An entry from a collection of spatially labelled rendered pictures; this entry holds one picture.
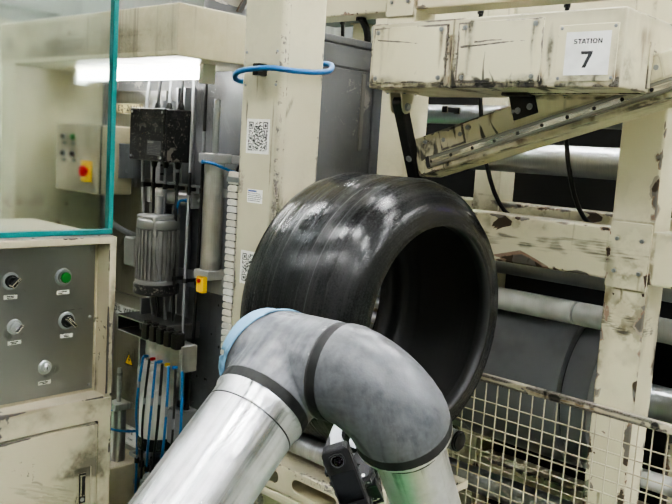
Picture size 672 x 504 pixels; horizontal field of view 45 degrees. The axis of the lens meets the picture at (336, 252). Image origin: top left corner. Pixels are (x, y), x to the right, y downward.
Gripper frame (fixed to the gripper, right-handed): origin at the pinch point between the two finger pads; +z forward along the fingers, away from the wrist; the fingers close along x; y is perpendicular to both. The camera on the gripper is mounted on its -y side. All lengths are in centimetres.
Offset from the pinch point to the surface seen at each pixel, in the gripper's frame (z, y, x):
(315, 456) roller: 4.6, 17.3, -10.0
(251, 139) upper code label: 64, -17, -9
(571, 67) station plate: 48, -23, 57
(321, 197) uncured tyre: 36.3, -18.7, 4.9
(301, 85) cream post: 69, -23, 5
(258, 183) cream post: 57, -10, -10
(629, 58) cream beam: 44, -24, 67
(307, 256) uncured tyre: 22.0, -18.4, 0.8
